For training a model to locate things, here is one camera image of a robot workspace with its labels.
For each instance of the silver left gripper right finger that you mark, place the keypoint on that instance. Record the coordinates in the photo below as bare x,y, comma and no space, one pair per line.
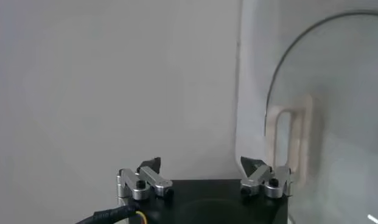
261,176

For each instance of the round glass pot lid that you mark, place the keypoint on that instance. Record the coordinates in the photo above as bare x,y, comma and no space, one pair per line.
344,91

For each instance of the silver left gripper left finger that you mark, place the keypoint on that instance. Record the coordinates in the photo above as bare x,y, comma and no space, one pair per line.
152,179

